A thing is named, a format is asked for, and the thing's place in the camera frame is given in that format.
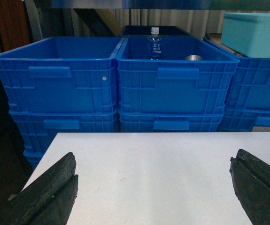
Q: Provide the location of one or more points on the blue crate stack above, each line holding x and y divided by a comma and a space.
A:
162, 122
243, 120
38, 129

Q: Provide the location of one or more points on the metal can in crate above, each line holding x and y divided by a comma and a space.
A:
193, 58

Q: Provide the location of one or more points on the clear water bottle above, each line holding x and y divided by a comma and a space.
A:
154, 44

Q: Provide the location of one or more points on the lower blue crate right stack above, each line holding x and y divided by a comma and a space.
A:
243, 120

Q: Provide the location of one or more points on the lower blue crate left stack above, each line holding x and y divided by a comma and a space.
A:
38, 129

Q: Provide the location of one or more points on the blue crate far left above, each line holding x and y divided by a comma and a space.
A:
62, 75

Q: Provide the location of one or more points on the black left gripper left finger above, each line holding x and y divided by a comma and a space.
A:
48, 200

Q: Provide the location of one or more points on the blue crate holding bottle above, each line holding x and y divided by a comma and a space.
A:
172, 84

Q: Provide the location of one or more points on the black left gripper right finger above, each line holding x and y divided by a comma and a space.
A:
251, 182

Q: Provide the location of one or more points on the blue crate under teal tub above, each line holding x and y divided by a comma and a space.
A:
250, 85

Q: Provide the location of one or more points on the lower blue crate middle stack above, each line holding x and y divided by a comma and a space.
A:
162, 122

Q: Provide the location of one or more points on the teal plastic tub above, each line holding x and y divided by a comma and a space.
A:
247, 33

